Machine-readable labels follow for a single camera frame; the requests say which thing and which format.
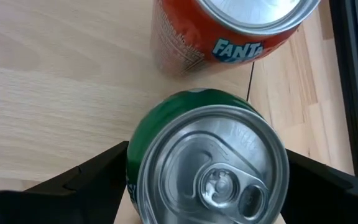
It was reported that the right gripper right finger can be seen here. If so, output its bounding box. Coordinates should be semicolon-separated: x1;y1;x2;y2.
279;148;358;224

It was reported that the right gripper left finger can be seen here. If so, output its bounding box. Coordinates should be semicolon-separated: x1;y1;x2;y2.
0;141;130;224

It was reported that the black aluminium table frame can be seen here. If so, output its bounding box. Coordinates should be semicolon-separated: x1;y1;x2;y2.
328;0;358;184

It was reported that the orange Fanta can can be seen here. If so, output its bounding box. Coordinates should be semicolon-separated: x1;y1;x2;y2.
150;0;321;77

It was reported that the green beverage can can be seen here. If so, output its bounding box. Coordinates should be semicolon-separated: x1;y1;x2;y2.
126;88;291;224

